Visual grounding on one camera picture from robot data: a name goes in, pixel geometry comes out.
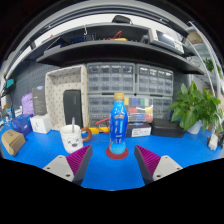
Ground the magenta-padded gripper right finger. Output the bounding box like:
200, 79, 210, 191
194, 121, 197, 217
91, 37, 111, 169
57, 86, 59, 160
134, 144, 184, 185

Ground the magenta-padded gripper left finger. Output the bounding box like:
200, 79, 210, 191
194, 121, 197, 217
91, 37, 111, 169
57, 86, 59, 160
43, 143, 94, 187

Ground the blue drink bottle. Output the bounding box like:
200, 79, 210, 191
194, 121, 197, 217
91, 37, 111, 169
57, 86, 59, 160
109, 92, 129, 155

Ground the white mug with face print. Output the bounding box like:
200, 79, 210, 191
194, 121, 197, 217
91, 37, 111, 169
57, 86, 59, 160
59, 124, 84, 154

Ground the black flat case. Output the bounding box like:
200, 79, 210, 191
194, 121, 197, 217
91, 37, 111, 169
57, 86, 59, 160
151, 118, 186, 138

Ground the metal spoon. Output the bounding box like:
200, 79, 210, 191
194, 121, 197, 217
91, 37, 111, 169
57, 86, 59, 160
70, 116, 76, 134

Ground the black box with white label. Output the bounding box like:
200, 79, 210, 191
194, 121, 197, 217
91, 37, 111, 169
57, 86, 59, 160
125, 122, 152, 138

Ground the small white box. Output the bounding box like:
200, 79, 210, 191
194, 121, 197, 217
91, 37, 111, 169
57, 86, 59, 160
29, 113, 53, 135

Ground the flat round red coaster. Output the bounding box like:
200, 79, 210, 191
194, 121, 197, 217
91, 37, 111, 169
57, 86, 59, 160
105, 145, 130, 161

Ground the white adapter block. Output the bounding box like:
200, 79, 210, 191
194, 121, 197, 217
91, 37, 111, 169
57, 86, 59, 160
208, 133, 219, 152

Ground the yellow multimeter with red leads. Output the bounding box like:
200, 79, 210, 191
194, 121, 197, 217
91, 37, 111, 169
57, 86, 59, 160
88, 117, 113, 135

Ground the brown cardboard box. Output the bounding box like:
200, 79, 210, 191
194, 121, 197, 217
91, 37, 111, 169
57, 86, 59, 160
0, 129, 27, 157

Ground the blue box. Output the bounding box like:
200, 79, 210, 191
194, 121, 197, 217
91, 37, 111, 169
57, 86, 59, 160
10, 113, 34, 137

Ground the black flat device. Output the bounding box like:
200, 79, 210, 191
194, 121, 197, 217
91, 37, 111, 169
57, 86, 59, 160
63, 89, 84, 129

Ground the clear box of coloured parts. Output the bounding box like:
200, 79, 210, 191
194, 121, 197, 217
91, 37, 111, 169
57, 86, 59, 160
123, 96, 154, 124

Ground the black stand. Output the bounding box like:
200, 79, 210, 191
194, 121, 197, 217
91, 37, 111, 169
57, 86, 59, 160
216, 129, 224, 149

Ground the green plant in white pot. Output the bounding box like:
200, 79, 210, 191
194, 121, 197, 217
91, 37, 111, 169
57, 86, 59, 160
168, 81, 224, 135

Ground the cream dotted storage basket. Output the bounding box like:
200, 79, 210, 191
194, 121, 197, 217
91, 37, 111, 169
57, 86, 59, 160
44, 64, 89, 132

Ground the dark grey flat box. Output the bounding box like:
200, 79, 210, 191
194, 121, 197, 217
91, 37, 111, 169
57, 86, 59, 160
31, 85, 48, 117

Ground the purple bag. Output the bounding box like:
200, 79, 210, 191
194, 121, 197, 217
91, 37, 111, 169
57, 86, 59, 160
21, 92, 35, 116

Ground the white shelf unit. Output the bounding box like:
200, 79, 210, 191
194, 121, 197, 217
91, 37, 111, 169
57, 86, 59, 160
184, 20, 224, 101

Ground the brown tape ring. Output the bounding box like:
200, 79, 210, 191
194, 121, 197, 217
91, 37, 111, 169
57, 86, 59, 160
80, 126, 93, 142

